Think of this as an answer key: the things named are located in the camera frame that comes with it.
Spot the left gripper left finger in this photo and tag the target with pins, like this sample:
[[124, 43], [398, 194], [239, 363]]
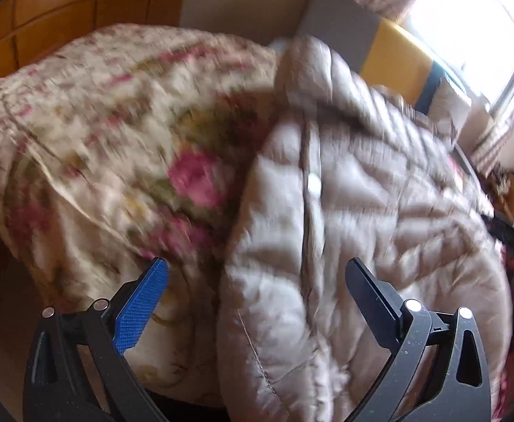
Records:
[[76, 370]]

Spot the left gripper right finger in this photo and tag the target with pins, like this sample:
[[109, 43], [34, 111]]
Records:
[[457, 387]]

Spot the beige quilted down jacket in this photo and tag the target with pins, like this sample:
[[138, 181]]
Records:
[[343, 174]]

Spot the patterned right curtain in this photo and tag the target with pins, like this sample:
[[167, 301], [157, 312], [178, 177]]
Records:
[[488, 148]]

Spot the deer print pillow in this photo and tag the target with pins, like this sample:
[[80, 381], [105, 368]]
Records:
[[448, 111]]

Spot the window behind headboard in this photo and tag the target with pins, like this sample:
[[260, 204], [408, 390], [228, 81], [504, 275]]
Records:
[[475, 38]]

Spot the grey yellow blue headboard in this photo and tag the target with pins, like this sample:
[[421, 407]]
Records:
[[380, 51]]

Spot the floral bed quilt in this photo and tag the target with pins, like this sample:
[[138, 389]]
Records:
[[128, 144]]

